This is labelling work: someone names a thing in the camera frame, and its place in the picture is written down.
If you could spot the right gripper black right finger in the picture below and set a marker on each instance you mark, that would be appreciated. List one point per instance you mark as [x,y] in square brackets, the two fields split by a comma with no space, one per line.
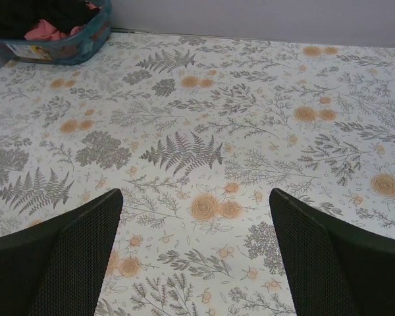
[332,267]

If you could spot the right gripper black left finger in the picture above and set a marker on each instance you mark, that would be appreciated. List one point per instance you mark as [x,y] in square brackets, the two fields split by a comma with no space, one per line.
[57,267]

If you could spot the black t-shirt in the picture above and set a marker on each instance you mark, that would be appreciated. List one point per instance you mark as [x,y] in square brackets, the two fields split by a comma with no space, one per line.
[17,18]

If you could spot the floral patterned table cover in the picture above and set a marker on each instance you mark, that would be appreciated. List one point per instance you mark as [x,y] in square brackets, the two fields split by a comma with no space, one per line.
[196,132]

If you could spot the teal plastic laundry basket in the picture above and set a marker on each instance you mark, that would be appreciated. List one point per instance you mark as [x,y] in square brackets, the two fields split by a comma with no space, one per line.
[69,51]

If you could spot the pink crumpled t-shirt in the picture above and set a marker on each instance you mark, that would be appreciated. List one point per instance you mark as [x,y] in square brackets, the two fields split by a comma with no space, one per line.
[58,20]

